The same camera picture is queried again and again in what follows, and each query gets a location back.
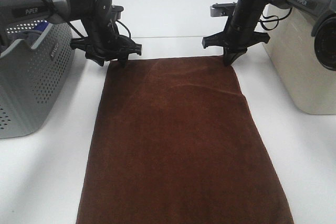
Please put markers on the blue towel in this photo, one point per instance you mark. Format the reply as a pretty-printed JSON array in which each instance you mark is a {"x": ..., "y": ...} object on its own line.
[{"x": 40, "y": 27}]

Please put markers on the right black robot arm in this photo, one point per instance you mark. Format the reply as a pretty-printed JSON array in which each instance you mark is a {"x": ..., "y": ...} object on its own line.
[{"x": 244, "y": 15}]

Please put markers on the grey perforated laundry basket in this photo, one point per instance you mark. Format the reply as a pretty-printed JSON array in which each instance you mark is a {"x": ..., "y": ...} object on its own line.
[{"x": 32, "y": 77}]

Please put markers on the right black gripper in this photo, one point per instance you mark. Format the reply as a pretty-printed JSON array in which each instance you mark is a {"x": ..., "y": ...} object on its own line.
[{"x": 235, "y": 45}]

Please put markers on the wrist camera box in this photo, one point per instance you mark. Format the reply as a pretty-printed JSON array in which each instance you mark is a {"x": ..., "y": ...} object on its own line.
[
  {"x": 219, "y": 10},
  {"x": 116, "y": 12}
]

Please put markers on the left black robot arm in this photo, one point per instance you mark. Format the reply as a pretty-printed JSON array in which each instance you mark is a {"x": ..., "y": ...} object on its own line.
[{"x": 99, "y": 18}]

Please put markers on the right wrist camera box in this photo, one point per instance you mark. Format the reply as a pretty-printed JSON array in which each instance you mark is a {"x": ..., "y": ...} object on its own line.
[{"x": 219, "y": 10}]

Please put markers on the grey towel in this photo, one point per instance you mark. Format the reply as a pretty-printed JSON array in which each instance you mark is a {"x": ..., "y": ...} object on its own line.
[{"x": 27, "y": 37}]

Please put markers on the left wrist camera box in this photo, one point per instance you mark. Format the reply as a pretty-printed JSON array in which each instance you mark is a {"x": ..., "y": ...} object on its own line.
[{"x": 116, "y": 12}]

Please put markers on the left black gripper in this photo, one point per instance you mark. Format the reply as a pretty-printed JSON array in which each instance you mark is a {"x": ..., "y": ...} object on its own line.
[{"x": 119, "y": 49}]

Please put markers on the beige bin with grey rim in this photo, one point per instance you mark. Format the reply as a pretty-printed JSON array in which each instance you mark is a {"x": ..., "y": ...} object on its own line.
[{"x": 291, "y": 50}]

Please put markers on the brown towel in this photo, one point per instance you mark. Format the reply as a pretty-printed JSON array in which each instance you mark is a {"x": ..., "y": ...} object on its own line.
[{"x": 174, "y": 142}]

